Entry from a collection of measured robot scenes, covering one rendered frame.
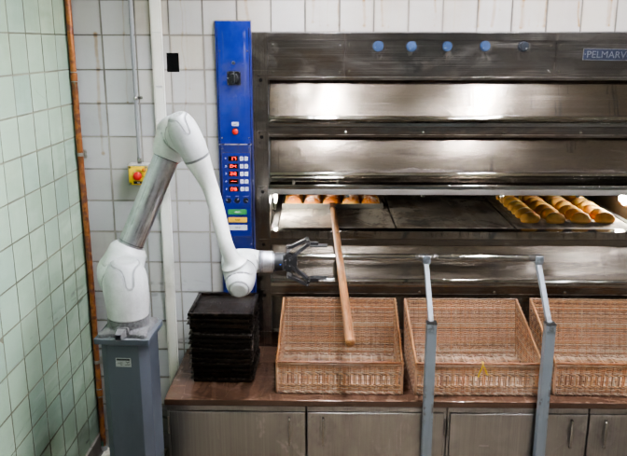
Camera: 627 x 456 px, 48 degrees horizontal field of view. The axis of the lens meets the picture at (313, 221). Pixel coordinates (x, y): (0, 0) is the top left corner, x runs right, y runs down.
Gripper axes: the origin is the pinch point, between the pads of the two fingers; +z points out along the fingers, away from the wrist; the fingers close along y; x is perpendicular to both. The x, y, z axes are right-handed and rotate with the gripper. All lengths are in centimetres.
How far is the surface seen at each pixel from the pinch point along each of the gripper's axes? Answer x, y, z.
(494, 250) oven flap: -57, 12, 83
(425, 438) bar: 5, 76, 43
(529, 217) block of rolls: -70, -1, 102
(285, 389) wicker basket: -8, 61, -16
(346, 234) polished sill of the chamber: -55, 3, 11
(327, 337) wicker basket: -47, 53, 2
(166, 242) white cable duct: -54, 8, -76
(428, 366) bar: 5, 43, 43
